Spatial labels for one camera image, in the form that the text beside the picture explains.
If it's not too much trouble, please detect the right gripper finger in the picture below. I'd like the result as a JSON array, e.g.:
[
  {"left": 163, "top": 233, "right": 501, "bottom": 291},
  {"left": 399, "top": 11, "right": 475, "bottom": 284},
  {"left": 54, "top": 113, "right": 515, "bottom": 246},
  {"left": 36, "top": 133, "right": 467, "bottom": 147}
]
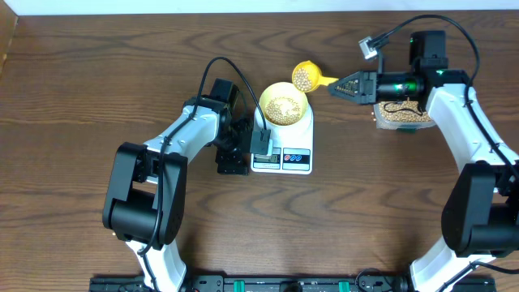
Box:
[
  {"left": 328, "top": 81, "right": 360, "bottom": 101},
  {"left": 335, "top": 71, "right": 361, "bottom": 86}
]

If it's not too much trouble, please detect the yellow measuring scoop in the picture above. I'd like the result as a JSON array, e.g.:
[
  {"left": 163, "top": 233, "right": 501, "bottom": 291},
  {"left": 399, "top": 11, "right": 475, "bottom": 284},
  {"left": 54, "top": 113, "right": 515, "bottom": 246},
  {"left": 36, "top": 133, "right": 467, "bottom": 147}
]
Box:
[{"left": 292, "top": 61, "right": 338, "bottom": 93}]

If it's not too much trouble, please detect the white digital kitchen scale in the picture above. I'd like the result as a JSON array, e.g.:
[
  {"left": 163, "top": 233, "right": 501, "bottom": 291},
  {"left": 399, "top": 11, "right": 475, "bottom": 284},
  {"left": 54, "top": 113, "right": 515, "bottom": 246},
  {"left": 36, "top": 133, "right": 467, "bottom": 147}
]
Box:
[{"left": 251, "top": 105, "right": 314, "bottom": 174}]

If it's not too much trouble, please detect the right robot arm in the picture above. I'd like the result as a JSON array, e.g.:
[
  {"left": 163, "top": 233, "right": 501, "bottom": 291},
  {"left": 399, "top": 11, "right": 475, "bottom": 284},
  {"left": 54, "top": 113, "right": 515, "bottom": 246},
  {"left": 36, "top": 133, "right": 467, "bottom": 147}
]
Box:
[{"left": 328, "top": 31, "right": 518, "bottom": 291}]

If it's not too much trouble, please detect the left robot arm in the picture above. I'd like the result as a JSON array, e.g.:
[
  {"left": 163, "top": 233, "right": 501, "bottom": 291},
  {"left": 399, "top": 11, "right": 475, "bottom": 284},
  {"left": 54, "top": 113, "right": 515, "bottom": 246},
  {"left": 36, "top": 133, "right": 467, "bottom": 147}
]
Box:
[{"left": 102, "top": 79, "right": 250, "bottom": 291}]

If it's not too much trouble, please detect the yellow plastic bowl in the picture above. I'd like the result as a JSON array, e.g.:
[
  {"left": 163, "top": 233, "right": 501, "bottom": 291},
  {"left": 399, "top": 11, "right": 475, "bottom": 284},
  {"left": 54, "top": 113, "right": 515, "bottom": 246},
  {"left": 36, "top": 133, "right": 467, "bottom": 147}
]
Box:
[{"left": 259, "top": 82, "right": 308, "bottom": 126}]

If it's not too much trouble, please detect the clear container of soybeans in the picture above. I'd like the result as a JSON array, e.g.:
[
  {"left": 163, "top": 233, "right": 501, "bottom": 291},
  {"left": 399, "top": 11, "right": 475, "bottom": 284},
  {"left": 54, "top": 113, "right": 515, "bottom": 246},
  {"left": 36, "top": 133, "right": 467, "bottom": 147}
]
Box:
[{"left": 372, "top": 101, "right": 435, "bottom": 131}]

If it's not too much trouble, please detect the left black cable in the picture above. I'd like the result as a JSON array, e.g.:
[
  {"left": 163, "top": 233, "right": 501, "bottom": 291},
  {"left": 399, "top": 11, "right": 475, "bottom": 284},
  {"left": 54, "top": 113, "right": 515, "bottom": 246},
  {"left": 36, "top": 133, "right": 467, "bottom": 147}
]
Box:
[{"left": 136, "top": 56, "right": 269, "bottom": 292}]

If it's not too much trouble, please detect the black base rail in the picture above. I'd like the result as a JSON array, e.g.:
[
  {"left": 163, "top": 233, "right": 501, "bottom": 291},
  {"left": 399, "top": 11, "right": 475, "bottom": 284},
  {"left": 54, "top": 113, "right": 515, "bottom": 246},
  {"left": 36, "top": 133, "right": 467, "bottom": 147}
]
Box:
[{"left": 88, "top": 273, "right": 498, "bottom": 292}]

